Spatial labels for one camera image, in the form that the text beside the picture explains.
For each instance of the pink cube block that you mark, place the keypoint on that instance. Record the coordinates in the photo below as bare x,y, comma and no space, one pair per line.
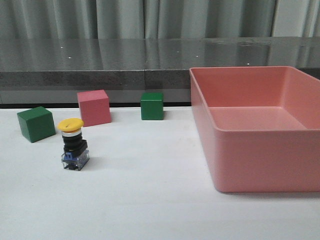
94,107

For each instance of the green cube block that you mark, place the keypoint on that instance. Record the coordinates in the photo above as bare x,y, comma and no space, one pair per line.
152,106
36,124

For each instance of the grey curtain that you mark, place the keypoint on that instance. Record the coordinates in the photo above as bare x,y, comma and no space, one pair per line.
158,19

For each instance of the pink plastic bin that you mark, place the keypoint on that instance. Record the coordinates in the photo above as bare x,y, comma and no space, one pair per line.
259,127

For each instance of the green cube block left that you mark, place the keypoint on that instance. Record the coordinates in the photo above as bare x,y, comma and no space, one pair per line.
36,124

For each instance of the yellow push button switch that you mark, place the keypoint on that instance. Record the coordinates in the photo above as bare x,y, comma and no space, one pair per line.
75,150

